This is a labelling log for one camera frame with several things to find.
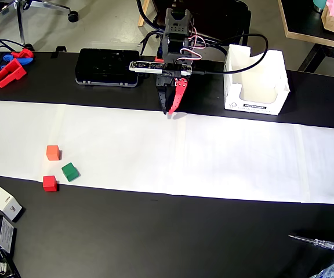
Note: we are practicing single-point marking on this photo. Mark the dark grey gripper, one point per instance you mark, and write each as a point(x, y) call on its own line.
point(164, 87)

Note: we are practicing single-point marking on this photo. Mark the white paper strip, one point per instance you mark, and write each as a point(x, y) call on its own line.
point(184, 159)

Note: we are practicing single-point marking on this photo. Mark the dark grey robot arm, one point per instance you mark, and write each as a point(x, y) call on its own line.
point(178, 29)

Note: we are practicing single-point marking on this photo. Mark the black plastic case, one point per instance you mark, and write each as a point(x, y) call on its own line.
point(106, 66)

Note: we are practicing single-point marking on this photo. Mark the white cardboard box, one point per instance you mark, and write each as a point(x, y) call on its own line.
point(254, 108)

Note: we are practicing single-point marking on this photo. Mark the wooden leg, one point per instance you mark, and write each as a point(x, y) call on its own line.
point(142, 14)

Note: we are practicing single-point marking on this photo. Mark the black chair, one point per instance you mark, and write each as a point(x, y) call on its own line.
point(219, 17)

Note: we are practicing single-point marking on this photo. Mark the black table clamp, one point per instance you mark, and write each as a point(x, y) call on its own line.
point(59, 49)

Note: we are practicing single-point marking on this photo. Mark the green cube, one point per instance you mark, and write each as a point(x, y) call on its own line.
point(69, 172)

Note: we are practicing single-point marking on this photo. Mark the orange cube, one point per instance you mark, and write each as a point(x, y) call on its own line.
point(53, 153)

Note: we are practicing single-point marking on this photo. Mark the black table with wood edge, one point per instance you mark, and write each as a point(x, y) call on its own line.
point(300, 20)

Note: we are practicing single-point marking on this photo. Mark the blue printed part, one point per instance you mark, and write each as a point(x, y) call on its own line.
point(25, 61)

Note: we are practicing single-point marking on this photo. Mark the small red printed part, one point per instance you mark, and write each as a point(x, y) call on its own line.
point(26, 53)

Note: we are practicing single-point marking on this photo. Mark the red cube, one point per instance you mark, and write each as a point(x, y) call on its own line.
point(50, 184)

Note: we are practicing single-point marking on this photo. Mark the large red printed part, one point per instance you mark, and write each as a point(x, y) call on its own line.
point(16, 69)

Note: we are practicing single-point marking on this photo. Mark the chrome office chair base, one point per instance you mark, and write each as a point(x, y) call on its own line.
point(21, 26)

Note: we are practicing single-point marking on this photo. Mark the teal cup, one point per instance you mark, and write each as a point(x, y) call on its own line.
point(319, 3)

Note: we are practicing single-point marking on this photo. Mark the clear bar camera board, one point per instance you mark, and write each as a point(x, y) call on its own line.
point(143, 66)

